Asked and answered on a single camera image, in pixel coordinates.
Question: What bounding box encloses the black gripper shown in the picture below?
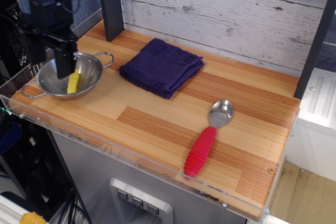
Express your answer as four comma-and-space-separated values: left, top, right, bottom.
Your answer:
19, 0, 77, 79

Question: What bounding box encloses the yellow ridged stick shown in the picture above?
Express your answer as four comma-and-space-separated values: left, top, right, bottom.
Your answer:
67, 69, 79, 94

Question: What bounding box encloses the steel bowl with wire handles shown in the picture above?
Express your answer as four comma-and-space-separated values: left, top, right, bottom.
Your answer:
21, 52, 114, 99

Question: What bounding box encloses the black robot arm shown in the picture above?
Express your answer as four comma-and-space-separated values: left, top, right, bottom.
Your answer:
18, 0, 78, 79

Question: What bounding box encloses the folded purple cloth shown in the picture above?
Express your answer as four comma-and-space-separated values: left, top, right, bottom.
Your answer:
119, 38, 205, 99

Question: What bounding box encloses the clear acrylic table guard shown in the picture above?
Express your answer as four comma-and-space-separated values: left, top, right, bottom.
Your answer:
1, 22, 300, 223

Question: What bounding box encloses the grey cabinet with button panel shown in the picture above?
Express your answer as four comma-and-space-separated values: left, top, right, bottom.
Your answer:
50, 132, 247, 223

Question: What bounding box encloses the yellow object at bottom edge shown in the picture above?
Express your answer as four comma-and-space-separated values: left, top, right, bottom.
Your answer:
19, 212, 47, 224

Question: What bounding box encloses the white ribbed box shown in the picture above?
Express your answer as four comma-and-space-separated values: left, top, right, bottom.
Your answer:
285, 68, 335, 180

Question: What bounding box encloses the black crate with cables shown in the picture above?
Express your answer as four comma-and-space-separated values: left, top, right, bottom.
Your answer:
1, 0, 42, 84

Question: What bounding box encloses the dark grey left post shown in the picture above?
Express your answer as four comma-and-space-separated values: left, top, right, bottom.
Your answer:
100, 0, 124, 41

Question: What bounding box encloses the dark grey post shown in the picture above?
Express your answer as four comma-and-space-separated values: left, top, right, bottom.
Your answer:
293, 0, 335, 99
100, 0, 124, 41

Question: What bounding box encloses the spoon with red ribbed handle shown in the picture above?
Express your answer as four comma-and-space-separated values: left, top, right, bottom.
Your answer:
184, 100, 234, 177

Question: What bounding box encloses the dark grey right post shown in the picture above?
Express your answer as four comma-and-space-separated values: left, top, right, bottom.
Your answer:
293, 0, 335, 99

